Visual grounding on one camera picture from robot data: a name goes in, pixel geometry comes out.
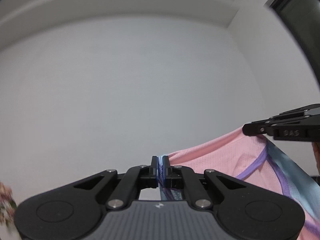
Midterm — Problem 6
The pink artificial flowers vase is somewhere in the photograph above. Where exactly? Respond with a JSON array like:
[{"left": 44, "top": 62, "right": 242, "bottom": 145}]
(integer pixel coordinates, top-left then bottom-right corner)
[{"left": 0, "top": 182, "right": 17, "bottom": 230}]

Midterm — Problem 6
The pink and blue mesh garment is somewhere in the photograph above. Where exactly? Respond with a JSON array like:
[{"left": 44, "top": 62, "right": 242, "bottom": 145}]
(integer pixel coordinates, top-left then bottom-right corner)
[{"left": 158, "top": 128, "right": 319, "bottom": 239}]

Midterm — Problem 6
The person right hand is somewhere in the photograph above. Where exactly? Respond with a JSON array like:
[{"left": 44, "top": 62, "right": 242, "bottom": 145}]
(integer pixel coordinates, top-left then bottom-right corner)
[{"left": 312, "top": 142, "right": 320, "bottom": 174}]

